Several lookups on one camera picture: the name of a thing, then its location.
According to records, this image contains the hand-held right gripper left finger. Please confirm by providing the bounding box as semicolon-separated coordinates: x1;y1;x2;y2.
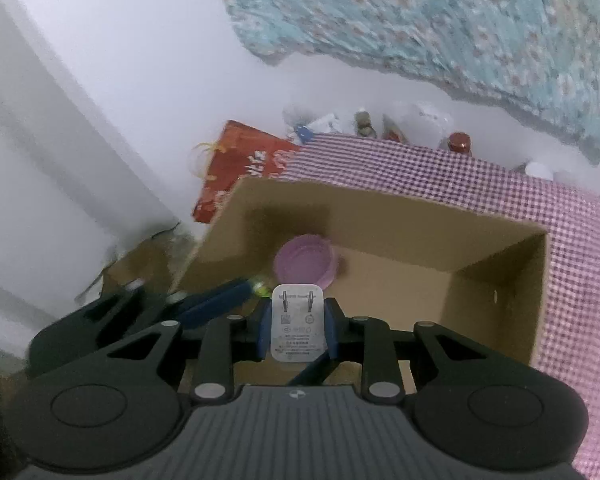
107;304;274;403

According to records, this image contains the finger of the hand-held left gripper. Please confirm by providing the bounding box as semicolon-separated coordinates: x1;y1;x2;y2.
167;276;257;332

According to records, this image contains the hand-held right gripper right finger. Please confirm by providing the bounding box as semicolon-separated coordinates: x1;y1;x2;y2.
324;299;493;403

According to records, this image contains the white charger plug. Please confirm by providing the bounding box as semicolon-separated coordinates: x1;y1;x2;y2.
271;283;327;363

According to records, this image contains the purple round lid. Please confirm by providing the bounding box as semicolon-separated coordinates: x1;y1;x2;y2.
274;235;340;292

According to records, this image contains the brown cardboard box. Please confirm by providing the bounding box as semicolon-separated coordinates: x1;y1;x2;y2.
177;177;552;396

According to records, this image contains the worn brown carton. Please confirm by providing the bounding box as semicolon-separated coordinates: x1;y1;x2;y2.
75;232;201;307

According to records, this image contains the red gift bag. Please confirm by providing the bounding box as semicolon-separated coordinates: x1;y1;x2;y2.
192;120;302;224

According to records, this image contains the white plastic bag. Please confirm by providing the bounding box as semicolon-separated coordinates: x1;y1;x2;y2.
282;102;342;137

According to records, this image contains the red packet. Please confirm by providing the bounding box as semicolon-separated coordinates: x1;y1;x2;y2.
382;115;409;144

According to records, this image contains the red lidded jar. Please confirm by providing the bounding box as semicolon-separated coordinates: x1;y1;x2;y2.
447;132;474;157

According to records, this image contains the white round jar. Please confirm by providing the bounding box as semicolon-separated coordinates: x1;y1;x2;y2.
400;102;454;151

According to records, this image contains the pink checked bedsheet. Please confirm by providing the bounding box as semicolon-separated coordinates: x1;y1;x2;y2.
280;132;600;480

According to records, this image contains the white cup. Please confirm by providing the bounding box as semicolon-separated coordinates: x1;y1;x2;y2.
525;161;555;181

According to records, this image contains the blue floral cloth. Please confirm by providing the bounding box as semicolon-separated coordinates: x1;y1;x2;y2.
210;0;600;167

